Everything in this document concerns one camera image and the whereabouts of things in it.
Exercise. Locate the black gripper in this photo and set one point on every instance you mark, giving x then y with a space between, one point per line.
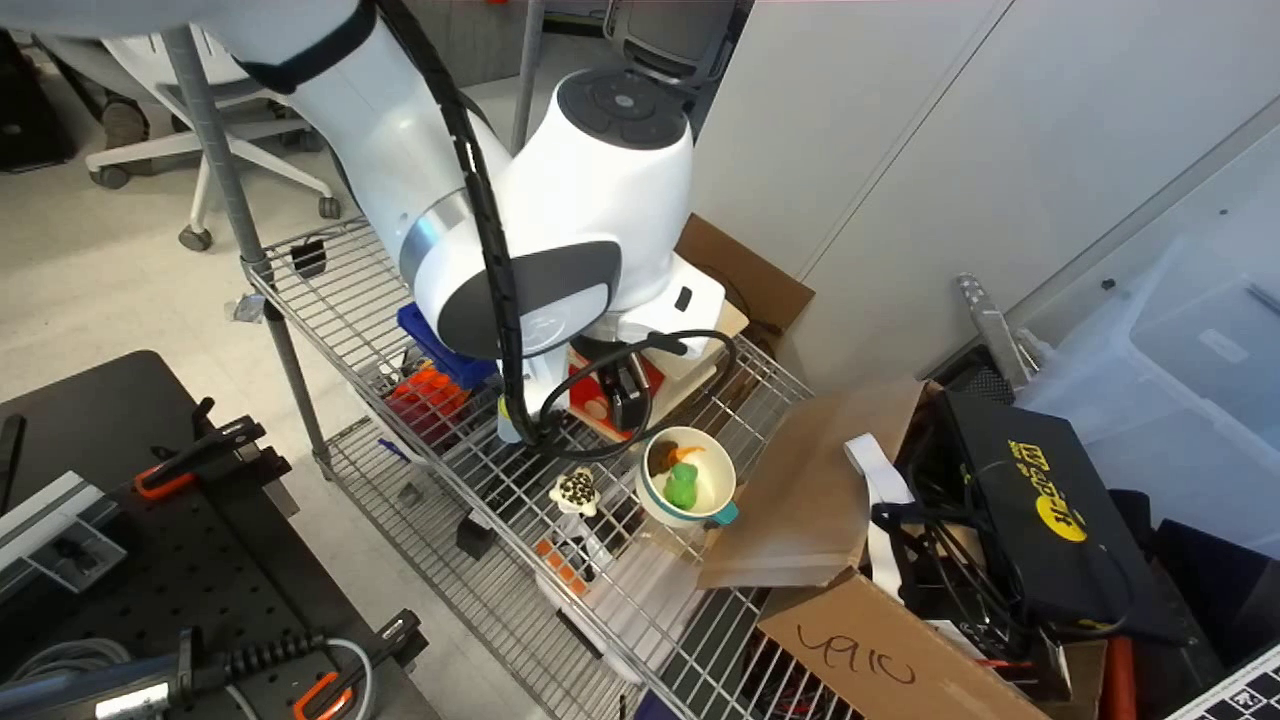
630 370

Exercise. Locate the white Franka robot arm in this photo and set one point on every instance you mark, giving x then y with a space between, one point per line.
584 200

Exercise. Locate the green toy vegetable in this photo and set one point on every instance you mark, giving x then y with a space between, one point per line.
683 485

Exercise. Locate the white spotted turtle toy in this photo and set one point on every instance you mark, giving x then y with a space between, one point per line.
576 493

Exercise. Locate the white bowl teal rim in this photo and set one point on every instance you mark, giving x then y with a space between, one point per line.
723 493

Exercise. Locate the brown cardboard panel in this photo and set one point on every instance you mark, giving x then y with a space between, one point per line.
746 275

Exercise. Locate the blue plastic bin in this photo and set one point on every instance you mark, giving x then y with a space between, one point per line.
445 358

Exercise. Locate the large open cardboard box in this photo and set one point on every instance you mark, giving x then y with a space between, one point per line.
815 493

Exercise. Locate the red orange toy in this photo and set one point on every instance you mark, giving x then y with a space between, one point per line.
428 401

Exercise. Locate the white plastic piece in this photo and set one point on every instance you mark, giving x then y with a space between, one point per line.
874 465

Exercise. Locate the black metal stand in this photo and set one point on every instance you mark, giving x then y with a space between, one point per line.
960 575

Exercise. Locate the black case yellow logo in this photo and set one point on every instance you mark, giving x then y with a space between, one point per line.
1055 504

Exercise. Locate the white office chair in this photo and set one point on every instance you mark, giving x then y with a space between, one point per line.
203 134

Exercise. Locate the black perforated table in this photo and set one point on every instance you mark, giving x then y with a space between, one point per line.
146 585

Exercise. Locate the clear plastic tub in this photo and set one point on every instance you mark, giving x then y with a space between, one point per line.
1174 384

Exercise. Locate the white keyboard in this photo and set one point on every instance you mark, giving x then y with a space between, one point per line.
1233 695

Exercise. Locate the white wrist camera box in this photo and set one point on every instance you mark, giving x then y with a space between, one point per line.
686 301

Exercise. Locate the grey metal bracket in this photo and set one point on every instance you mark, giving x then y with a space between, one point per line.
1002 334

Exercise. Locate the aluminium extrusion rail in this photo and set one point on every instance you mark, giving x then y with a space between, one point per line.
46 513

